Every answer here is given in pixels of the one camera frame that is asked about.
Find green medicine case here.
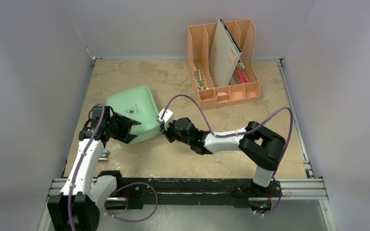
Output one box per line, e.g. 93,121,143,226
106,86,160,145

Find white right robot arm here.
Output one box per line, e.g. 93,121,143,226
158,117,286,196

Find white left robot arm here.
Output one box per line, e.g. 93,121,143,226
47,103,141,231

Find blue white stapler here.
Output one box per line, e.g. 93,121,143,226
99,149,110,162

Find peach desk file organizer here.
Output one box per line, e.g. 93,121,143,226
187,19,261,109

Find pink item in organizer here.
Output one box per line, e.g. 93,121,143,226
238,70,249,83

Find beige folder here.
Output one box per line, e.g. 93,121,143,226
209,19,242,87

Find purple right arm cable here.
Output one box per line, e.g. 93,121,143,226
164,94,294,218

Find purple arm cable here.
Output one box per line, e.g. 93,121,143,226
164,94,294,218
67,103,106,231

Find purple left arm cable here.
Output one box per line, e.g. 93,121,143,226
67,103,106,231

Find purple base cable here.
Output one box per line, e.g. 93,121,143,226
103,182,159,223

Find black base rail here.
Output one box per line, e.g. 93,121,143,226
111,175,282,211

